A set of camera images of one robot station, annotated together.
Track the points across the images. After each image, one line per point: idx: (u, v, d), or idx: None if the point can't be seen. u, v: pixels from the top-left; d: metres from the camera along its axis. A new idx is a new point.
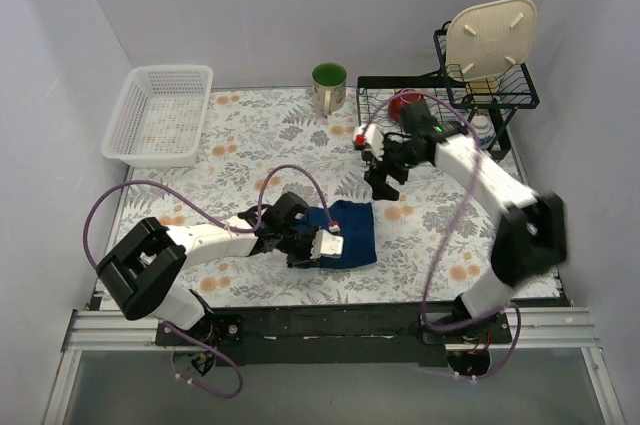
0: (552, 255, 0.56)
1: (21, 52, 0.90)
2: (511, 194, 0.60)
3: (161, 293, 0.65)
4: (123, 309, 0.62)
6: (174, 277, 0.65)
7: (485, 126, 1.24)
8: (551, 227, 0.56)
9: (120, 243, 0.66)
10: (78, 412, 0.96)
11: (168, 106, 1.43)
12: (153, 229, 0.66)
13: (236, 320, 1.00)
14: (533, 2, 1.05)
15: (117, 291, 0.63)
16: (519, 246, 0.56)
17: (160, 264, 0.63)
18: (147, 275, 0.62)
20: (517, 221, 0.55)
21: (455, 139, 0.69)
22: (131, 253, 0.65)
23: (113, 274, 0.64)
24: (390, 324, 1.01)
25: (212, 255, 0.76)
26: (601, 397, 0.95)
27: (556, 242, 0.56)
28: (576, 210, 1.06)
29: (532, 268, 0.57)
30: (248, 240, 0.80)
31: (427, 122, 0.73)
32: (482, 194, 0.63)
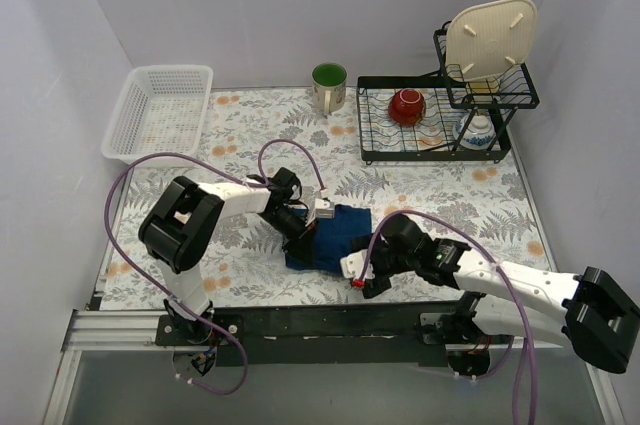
0: (629, 319, 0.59)
1: (21, 51, 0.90)
2: (560, 290, 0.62)
3: (205, 239, 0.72)
4: (176, 258, 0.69)
6: (212, 225, 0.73)
7: (485, 126, 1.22)
8: (612, 299, 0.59)
9: (156, 203, 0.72)
10: (78, 412, 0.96)
11: (168, 107, 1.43)
12: (187, 186, 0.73)
13: (236, 320, 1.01)
14: (533, 2, 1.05)
15: (166, 245, 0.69)
16: (603, 335, 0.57)
17: (203, 212, 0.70)
18: (193, 224, 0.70)
20: (590, 320, 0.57)
21: (465, 259, 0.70)
22: (170, 211, 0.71)
23: (157, 231, 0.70)
24: (390, 324, 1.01)
25: (236, 210, 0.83)
26: (601, 397, 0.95)
27: (624, 306, 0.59)
28: (575, 210, 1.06)
29: (625, 342, 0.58)
30: (263, 196, 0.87)
31: (427, 251, 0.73)
32: (531, 301, 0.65)
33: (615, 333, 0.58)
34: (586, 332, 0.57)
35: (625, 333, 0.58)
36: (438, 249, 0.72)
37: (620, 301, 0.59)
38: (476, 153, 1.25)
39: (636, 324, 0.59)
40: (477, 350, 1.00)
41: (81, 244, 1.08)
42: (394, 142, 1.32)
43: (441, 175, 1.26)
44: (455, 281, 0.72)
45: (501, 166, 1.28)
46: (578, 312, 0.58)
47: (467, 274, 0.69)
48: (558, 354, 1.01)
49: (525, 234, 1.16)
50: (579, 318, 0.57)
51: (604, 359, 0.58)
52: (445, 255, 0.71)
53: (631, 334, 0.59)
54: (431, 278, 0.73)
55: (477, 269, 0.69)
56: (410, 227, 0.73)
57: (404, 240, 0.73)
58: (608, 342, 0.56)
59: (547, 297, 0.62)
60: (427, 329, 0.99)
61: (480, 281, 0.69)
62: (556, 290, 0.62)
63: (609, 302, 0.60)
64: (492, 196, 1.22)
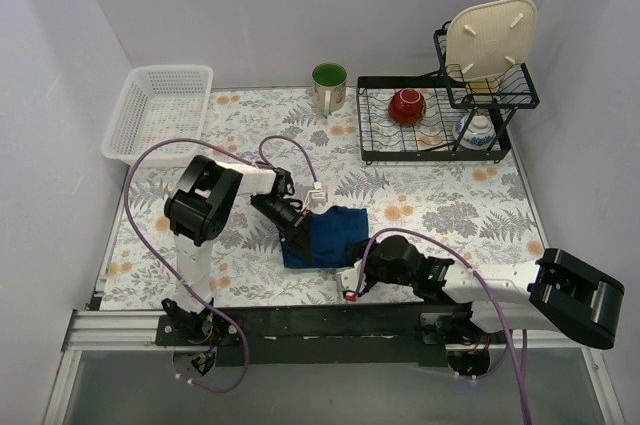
0: (603, 292, 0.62)
1: (21, 51, 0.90)
2: (525, 277, 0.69)
3: (226, 212, 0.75)
4: (204, 229, 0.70)
6: (232, 198, 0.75)
7: (485, 126, 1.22)
8: (580, 276, 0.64)
9: (179, 181, 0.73)
10: (78, 412, 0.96)
11: (168, 106, 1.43)
12: (207, 163, 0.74)
13: (236, 320, 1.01)
14: (533, 2, 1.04)
15: (191, 217, 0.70)
16: (571, 309, 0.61)
17: (226, 186, 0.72)
18: (217, 196, 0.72)
20: (555, 298, 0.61)
21: (451, 274, 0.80)
22: (194, 186, 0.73)
23: (183, 205, 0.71)
24: (390, 324, 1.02)
25: (247, 190, 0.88)
26: (601, 397, 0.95)
27: (593, 280, 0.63)
28: (576, 209, 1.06)
29: (605, 315, 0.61)
30: (270, 177, 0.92)
31: (422, 272, 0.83)
32: (506, 294, 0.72)
33: (591, 308, 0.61)
34: (554, 309, 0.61)
35: (603, 306, 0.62)
36: (430, 270, 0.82)
37: (589, 277, 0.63)
38: (476, 153, 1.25)
39: (615, 297, 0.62)
40: (477, 350, 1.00)
41: (81, 244, 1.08)
42: (394, 142, 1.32)
43: (441, 175, 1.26)
44: (449, 295, 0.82)
45: (501, 166, 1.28)
46: (542, 293, 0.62)
47: (453, 285, 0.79)
48: (558, 354, 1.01)
49: (525, 234, 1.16)
50: (544, 299, 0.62)
51: (586, 333, 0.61)
52: (437, 275, 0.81)
53: (610, 305, 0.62)
54: (428, 297, 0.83)
55: (460, 277, 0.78)
56: (408, 249, 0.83)
57: (404, 262, 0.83)
58: (578, 315, 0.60)
59: (516, 286, 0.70)
60: (426, 330, 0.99)
61: (465, 289, 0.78)
62: (522, 277, 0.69)
63: (580, 279, 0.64)
64: (492, 196, 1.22)
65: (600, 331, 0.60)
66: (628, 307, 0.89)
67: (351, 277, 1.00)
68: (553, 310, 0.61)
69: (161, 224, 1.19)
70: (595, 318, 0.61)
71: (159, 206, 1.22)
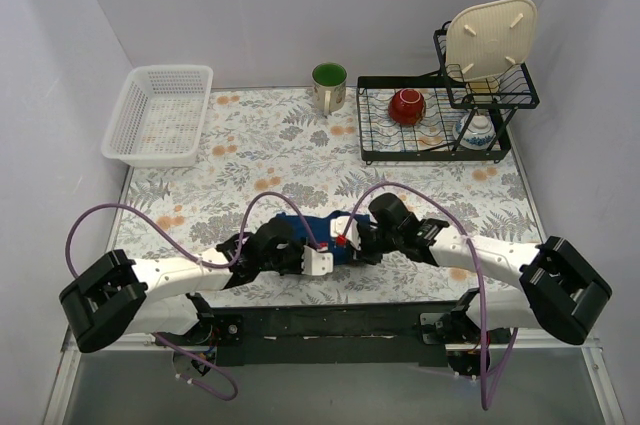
0: (592, 290, 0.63)
1: (20, 51, 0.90)
2: (520, 257, 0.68)
3: (120, 329, 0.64)
4: (79, 341, 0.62)
6: (132, 317, 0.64)
7: (484, 126, 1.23)
8: (573, 269, 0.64)
9: (83, 274, 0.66)
10: (79, 412, 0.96)
11: (168, 106, 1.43)
12: (119, 263, 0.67)
13: (236, 320, 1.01)
14: (533, 2, 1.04)
15: (75, 323, 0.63)
16: (558, 299, 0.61)
17: (116, 305, 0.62)
18: (102, 314, 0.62)
20: (545, 285, 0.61)
21: (442, 235, 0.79)
22: (92, 286, 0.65)
23: (75, 305, 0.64)
24: (391, 323, 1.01)
25: (184, 288, 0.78)
26: (601, 397, 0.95)
27: (585, 277, 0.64)
28: (576, 209, 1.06)
29: (586, 313, 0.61)
30: (222, 276, 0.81)
31: (410, 227, 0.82)
32: (496, 268, 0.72)
33: (574, 301, 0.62)
34: (542, 296, 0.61)
35: (585, 302, 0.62)
36: (420, 227, 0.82)
37: (581, 271, 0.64)
38: (476, 153, 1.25)
39: (600, 297, 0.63)
40: (477, 351, 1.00)
41: (82, 244, 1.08)
42: (394, 142, 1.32)
43: (441, 175, 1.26)
44: (433, 255, 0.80)
45: (501, 166, 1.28)
46: (533, 275, 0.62)
47: (441, 246, 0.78)
48: (558, 354, 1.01)
49: (525, 234, 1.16)
50: (533, 280, 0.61)
51: (565, 327, 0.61)
52: (425, 231, 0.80)
53: (592, 304, 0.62)
54: (411, 253, 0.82)
55: (451, 241, 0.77)
56: (395, 204, 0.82)
57: (388, 214, 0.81)
58: (564, 307, 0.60)
59: (507, 262, 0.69)
60: (427, 330, 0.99)
61: (456, 254, 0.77)
62: (516, 256, 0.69)
63: (571, 272, 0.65)
64: (492, 196, 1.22)
65: (575, 324, 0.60)
66: (629, 307, 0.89)
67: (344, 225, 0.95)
68: (540, 295, 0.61)
69: (161, 224, 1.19)
70: (574, 312, 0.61)
71: (159, 207, 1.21)
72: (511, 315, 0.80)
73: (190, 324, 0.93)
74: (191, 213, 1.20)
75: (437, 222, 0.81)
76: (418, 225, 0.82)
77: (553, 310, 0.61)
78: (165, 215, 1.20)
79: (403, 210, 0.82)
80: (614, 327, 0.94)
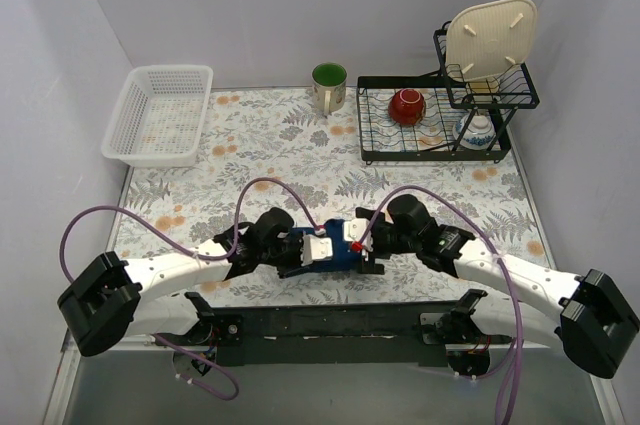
0: (626, 326, 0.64)
1: (20, 50, 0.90)
2: (558, 288, 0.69)
3: (119, 331, 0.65)
4: (80, 345, 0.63)
6: (129, 318, 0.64)
7: (484, 126, 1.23)
8: (611, 305, 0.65)
9: (79, 279, 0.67)
10: (79, 411, 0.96)
11: (168, 106, 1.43)
12: (112, 264, 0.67)
13: (236, 320, 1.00)
14: (533, 2, 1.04)
15: (75, 328, 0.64)
16: (597, 337, 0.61)
17: (110, 307, 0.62)
18: (98, 317, 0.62)
20: (587, 323, 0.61)
21: (468, 247, 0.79)
22: (88, 290, 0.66)
23: (73, 310, 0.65)
24: (390, 324, 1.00)
25: (184, 284, 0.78)
26: (601, 397, 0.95)
27: (621, 314, 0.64)
28: (576, 209, 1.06)
29: (618, 349, 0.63)
30: (221, 268, 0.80)
31: (430, 234, 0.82)
32: (529, 294, 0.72)
33: (609, 336, 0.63)
34: (581, 332, 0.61)
35: (618, 339, 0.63)
36: (441, 235, 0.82)
37: (618, 308, 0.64)
38: (476, 153, 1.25)
39: (631, 333, 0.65)
40: (477, 351, 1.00)
41: (82, 244, 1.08)
42: (394, 142, 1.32)
43: (441, 175, 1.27)
44: (453, 265, 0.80)
45: (501, 166, 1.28)
46: (573, 311, 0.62)
47: (467, 262, 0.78)
48: (558, 354, 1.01)
49: (525, 234, 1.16)
50: (573, 316, 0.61)
51: (597, 362, 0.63)
52: (447, 241, 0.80)
53: (623, 340, 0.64)
54: (430, 261, 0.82)
55: (479, 258, 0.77)
56: (417, 210, 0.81)
57: (411, 220, 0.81)
58: (601, 345, 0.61)
59: (544, 292, 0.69)
60: (427, 330, 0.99)
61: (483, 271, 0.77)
62: (554, 287, 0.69)
63: (607, 306, 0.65)
64: (492, 196, 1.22)
65: (607, 361, 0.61)
66: None
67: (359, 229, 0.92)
68: (580, 332, 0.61)
69: (161, 223, 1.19)
70: (608, 350, 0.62)
71: (159, 207, 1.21)
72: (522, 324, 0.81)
73: (192, 321, 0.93)
74: (191, 213, 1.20)
75: (459, 231, 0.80)
76: (439, 233, 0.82)
77: (590, 346, 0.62)
78: (165, 215, 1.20)
79: (426, 217, 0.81)
80: None
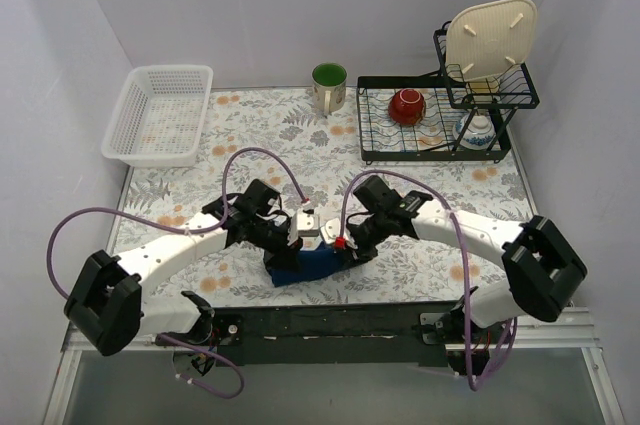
0: (569, 271, 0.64)
1: (20, 51, 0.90)
2: (503, 234, 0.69)
3: (131, 325, 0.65)
4: (98, 348, 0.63)
6: (138, 307, 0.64)
7: (484, 126, 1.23)
8: (554, 249, 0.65)
9: (77, 285, 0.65)
10: (80, 412, 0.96)
11: (168, 107, 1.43)
12: (105, 263, 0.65)
13: (236, 320, 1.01)
14: (533, 2, 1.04)
15: (87, 331, 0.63)
16: (536, 278, 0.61)
17: (115, 304, 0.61)
18: (106, 316, 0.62)
20: (525, 262, 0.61)
21: (424, 207, 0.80)
22: (90, 293, 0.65)
23: (80, 316, 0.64)
24: (390, 324, 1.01)
25: (181, 263, 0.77)
26: (601, 397, 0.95)
27: (564, 258, 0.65)
28: (576, 209, 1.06)
29: (560, 292, 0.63)
30: (217, 237, 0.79)
31: (391, 201, 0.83)
32: (479, 245, 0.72)
33: (552, 280, 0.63)
34: (520, 273, 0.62)
35: (562, 283, 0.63)
36: (402, 200, 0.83)
37: (561, 252, 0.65)
38: (476, 153, 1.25)
39: (575, 279, 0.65)
40: (476, 350, 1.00)
41: (82, 243, 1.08)
42: (394, 142, 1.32)
43: (442, 174, 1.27)
44: (415, 227, 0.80)
45: (501, 166, 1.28)
46: (515, 253, 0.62)
47: (424, 219, 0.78)
48: (559, 354, 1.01)
49: None
50: (514, 259, 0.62)
51: (539, 303, 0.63)
52: (406, 203, 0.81)
53: (568, 285, 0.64)
54: (393, 225, 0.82)
55: (434, 215, 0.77)
56: (376, 181, 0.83)
57: (369, 191, 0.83)
58: (541, 287, 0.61)
59: (491, 240, 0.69)
60: (427, 329, 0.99)
61: (434, 225, 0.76)
62: (499, 233, 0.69)
63: (552, 252, 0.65)
64: (492, 196, 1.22)
65: (549, 302, 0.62)
66: (629, 307, 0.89)
67: (336, 227, 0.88)
68: (520, 272, 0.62)
69: (161, 224, 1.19)
70: (550, 291, 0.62)
71: (159, 207, 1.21)
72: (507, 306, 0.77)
73: (194, 317, 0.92)
74: (191, 213, 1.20)
75: (420, 194, 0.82)
76: (397, 200, 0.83)
77: (530, 289, 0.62)
78: (165, 215, 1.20)
79: (384, 188, 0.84)
80: (613, 328, 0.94)
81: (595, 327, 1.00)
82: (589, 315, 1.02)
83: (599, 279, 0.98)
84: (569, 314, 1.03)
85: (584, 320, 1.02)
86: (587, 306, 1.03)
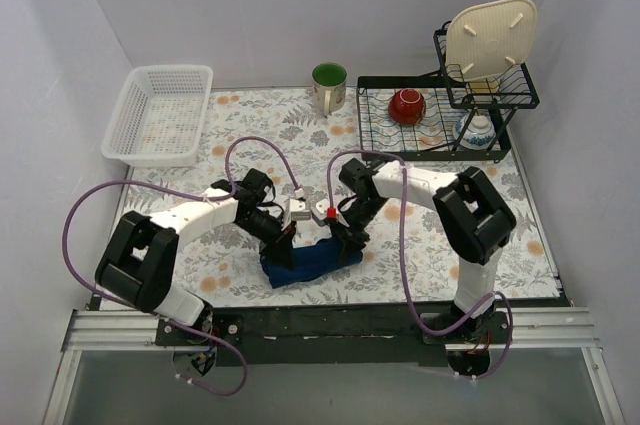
0: (498, 217, 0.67)
1: (20, 50, 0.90)
2: (441, 182, 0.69)
3: (167, 275, 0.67)
4: (136, 303, 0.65)
6: (173, 260, 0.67)
7: (484, 126, 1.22)
8: (484, 196, 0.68)
9: (108, 245, 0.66)
10: (80, 411, 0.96)
11: (168, 107, 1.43)
12: (137, 221, 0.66)
13: (236, 320, 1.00)
14: (533, 3, 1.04)
15: (124, 289, 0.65)
16: (462, 218, 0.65)
17: (156, 252, 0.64)
18: (147, 267, 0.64)
20: (452, 201, 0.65)
21: (385, 166, 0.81)
22: (123, 253, 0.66)
23: (114, 275, 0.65)
24: (390, 324, 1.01)
25: (199, 232, 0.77)
26: (601, 397, 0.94)
27: (493, 205, 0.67)
28: (576, 208, 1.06)
29: (488, 235, 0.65)
30: (230, 206, 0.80)
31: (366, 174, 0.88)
32: (422, 195, 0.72)
33: (478, 222, 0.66)
34: (448, 212, 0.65)
35: (489, 227, 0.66)
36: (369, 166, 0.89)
37: (490, 199, 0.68)
38: (476, 153, 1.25)
39: (504, 226, 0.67)
40: (477, 350, 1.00)
41: (82, 243, 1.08)
42: (394, 142, 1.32)
43: None
44: (375, 184, 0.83)
45: (501, 166, 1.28)
46: (444, 193, 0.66)
47: (382, 176, 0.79)
48: (559, 354, 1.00)
49: (525, 234, 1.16)
50: (443, 198, 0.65)
51: (466, 243, 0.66)
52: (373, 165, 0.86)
53: (495, 229, 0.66)
54: (363, 187, 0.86)
55: (390, 173, 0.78)
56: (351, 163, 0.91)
57: (347, 171, 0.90)
58: (466, 227, 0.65)
59: (429, 188, 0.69)
60: (426, 329, 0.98)
61: (390, 182, 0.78)
62: (439, 181, 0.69)
63: (482, 199, 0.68)
64: None
65: (473, 241, 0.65)
66: (628, 307, 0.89)
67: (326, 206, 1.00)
68: (447, 212, 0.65)
69: None
70: (475, 230, 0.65)
71: (159, 206, 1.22)
72: (470, 277, 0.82)
73: (199, 310, 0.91)
74: None
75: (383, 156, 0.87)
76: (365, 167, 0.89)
77: (457, 228, 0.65)
78: None
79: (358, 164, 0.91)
80: (613, 327, 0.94)
81: (595, 327, 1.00)
82: (589, 314, 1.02)
83: (599, 278, 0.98)
84: (569, 314, 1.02)
85: (584, 320, 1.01)
86: (587, 306, 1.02)
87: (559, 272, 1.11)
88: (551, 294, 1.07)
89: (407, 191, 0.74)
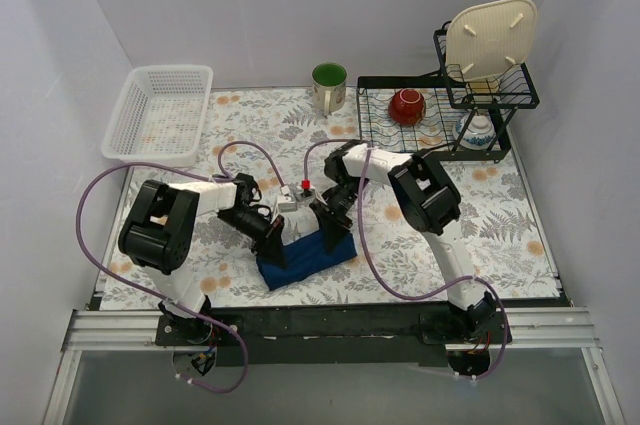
0: (445, 192, 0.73)
1: (20, 50, 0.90)
2: (397, 162, 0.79)
3: (187, 237, 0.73)
4: (160, 260, 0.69)
6: (192, 222, 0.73)
7: (485, 125, 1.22)
8: (432, 174, 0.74)
9: (130, 210, 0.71)
10: (80, 411, 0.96)
11: (168, 107, 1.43)
12: (158, 187, 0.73)
13: (236, 320, 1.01)
14: (533, 2, 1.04)
15: (149, 247, 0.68)
16: (410, 192, 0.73)
17: (181, 208, 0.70)
18: (171, 224, 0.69)
20: (402, 178, 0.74)
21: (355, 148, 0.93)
22: (146, 215, 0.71)
23: (138, 235, 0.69)
24: (390, 323, 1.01)
25: (209, 208, 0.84)
26: (601, 397, 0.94)
27: (440, 181, 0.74)
28: (575, 208, 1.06)
29: (434, 207, 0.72)
30: (231, 188, 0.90)
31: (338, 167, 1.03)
32: (382, 172, 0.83)
33: (425, 196, 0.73)
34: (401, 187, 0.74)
35: (435, 200, 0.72)
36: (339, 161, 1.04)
37: (438, 176, 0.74)
38: (476, 153, 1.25)
39: (451, 201, 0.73)
40: (477, 350, 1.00)
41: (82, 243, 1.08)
42: (394, 142, 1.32)
43: None
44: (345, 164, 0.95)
45: (501, 166, 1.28)
46: (399, 171, 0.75)
47: (352, 157, 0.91)
48: (559, 354, 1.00)
49: (525, 234, 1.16)
50: (396, 176, 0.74)
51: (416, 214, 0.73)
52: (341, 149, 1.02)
53: (441, 202, 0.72)
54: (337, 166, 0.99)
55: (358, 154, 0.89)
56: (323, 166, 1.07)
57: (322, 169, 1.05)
58: (414, 200, 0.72)
59: (386, 166, 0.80)
60: (426, 329, 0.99)
61: (357, 162, 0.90)
62: (395, 160, 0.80)
63: (432, 177, 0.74)
64: (492, 196, 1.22)
65: (421, 213, 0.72)
66: (628, 306, 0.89)
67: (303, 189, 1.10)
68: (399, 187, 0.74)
69: None
70: (421, 202, 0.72)
71: None
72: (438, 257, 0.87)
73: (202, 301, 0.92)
74: None
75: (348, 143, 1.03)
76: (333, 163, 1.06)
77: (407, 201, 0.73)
78: None
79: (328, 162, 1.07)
80: (613, 327, 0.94)
81: (595, 327, 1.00)
82: (589, 314, 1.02)
83: (599, 278, 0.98)
84: (569, 314, 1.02)
85: (584, 320, 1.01)
86: (587, 306, 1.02)
87: (559, 273, 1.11)
88: (552, 294, 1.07)
89: (368, 169, 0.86)
